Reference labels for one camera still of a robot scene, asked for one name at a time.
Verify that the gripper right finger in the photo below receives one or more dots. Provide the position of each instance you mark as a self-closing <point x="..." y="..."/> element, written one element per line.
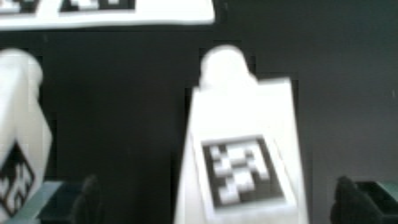
<point x="364" y="202"/>

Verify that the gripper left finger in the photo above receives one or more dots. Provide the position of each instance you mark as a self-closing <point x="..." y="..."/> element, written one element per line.
<point x="71" y="202"/>

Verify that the white stool leg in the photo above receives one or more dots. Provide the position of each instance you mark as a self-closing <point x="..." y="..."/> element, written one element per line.
<point x="25" y="134"/>
<point x="242" y="177"/>

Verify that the white marker base sheet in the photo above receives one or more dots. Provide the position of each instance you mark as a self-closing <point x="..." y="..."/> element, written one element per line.
<point x="62" y="14"/>

